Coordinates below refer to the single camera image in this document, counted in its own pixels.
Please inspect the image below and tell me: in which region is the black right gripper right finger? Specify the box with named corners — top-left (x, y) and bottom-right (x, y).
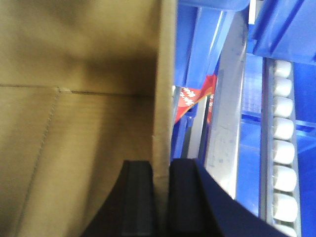
top-left (168, 158), bottom-right (285, 237)

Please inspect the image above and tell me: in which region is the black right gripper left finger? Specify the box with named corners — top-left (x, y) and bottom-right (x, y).
top-left (81, 160), bottom-right (156, 237)

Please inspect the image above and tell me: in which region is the brown cardboard carton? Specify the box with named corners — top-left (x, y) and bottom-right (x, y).
top-left (0, 0), bottom-right (177, 237)

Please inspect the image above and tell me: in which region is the steel shelf divider bar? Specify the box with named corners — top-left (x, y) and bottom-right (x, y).
top-left (182, 12), bottom-right (248, 199)

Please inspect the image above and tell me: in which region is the white roller track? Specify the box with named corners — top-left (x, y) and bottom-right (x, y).
top-left (259, 58), bottom-right (302, 237)

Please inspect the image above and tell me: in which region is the red printed package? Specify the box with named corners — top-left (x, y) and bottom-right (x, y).
top-left (174, 74), bottom-right (217, 124)

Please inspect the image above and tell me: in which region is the lower left blue bin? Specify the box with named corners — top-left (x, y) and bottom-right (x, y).
top-left (170, 0), bottom-right (250, 160)

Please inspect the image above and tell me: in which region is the upper blue plastic bin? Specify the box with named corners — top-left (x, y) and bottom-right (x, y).
top-left (251, 0), bottom-right (316, 65)

